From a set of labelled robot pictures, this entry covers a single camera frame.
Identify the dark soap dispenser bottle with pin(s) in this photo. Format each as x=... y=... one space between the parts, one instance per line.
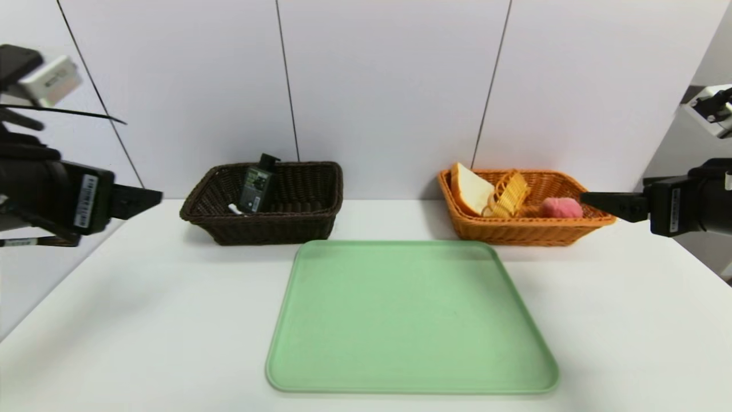
x=256 y=186

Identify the white bread slice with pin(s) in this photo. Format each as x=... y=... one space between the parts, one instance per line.
x=469 y=191

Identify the orange wicker basket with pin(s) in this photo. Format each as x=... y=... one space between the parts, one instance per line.
x=514 y=234

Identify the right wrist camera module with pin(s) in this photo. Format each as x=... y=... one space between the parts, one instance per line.
x=709 y=111

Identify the white marker pen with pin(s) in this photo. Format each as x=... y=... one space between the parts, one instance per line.
x=235 y=210

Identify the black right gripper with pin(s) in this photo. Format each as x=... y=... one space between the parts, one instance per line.
x=669 y=205

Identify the dark brown wicker basket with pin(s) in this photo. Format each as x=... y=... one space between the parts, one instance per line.
x=274 y=229

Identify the light green plastic tray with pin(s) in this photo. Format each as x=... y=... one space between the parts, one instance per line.
x=412 y=320

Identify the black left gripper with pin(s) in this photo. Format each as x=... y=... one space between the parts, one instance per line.
x=91 y=201

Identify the red peach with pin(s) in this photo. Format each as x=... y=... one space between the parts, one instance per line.
x=561 y=208

